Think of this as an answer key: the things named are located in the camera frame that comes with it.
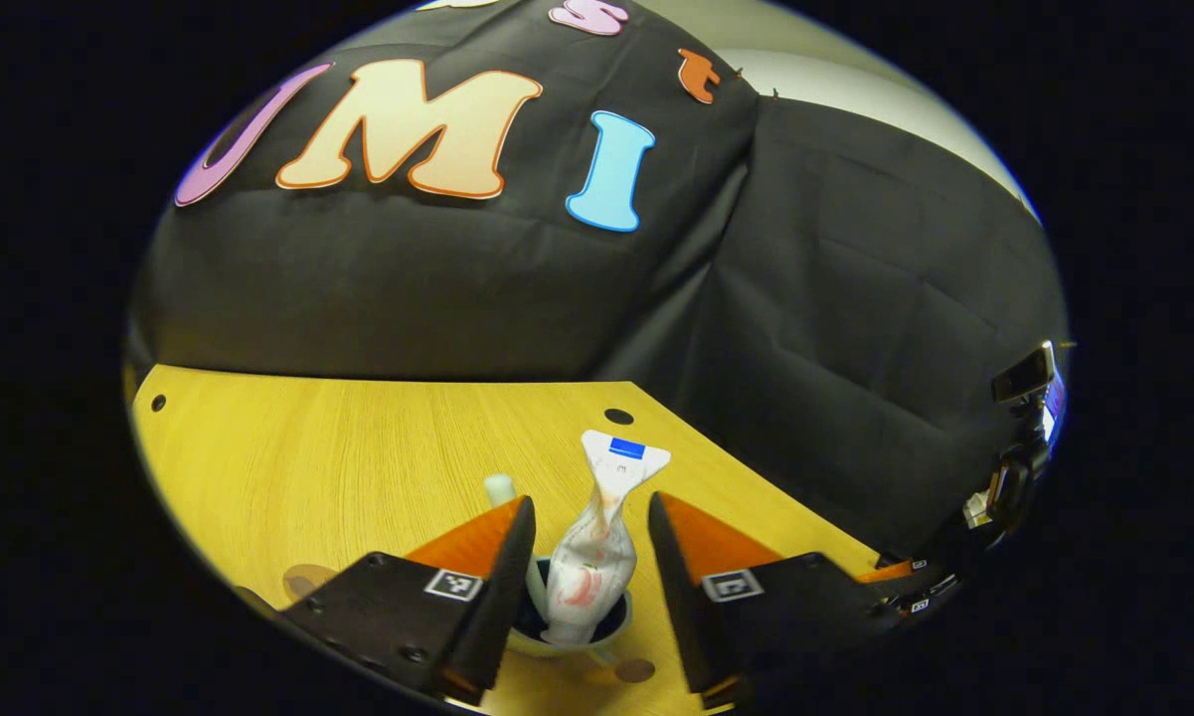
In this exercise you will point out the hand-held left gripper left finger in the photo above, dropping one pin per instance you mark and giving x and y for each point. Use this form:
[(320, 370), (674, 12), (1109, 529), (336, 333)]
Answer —
[(497, 607)]

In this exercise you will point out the pale green toothbrush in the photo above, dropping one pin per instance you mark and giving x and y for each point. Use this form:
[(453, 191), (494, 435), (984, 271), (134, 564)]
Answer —
[(500, 489)]

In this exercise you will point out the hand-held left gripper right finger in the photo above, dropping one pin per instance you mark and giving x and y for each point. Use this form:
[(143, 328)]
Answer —
[(681, 607)]

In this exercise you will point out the wooden desktop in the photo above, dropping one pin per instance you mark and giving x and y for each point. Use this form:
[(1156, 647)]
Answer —
[(358, 457)]

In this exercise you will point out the white toothpaste tube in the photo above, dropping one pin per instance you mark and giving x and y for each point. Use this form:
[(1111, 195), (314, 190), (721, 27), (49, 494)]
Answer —
[(596, 557)]

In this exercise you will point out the round cork coaster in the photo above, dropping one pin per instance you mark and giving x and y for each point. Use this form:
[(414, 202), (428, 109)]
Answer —
[(308, 579)]

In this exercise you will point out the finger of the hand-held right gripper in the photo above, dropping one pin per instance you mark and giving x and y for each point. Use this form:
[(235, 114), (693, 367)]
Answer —
[(925, 597), (900, 572)]

